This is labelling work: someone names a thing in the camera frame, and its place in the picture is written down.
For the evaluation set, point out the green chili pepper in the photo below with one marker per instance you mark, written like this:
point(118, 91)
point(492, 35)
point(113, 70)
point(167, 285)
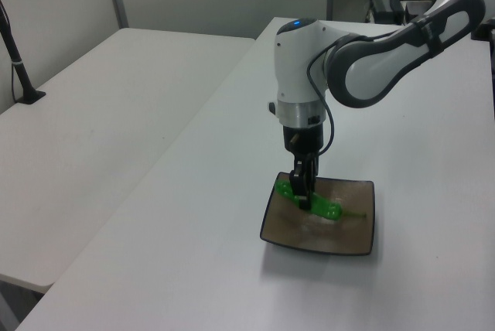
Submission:
point(325, 207)

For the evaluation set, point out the black flat box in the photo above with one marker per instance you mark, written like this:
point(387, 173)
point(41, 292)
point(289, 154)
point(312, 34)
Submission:
point(382, 6)

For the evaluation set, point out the brown square ceramic plate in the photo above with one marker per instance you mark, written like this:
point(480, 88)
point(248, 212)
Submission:
point(328, 239)

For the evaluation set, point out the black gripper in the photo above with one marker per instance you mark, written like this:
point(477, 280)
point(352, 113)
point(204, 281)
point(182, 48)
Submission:
point(305, 139)

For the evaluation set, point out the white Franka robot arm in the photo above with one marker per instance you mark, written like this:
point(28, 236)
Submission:
point(295, 68)

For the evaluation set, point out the black pole stand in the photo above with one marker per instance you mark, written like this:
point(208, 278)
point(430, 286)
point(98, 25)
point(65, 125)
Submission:
point(21, 72)

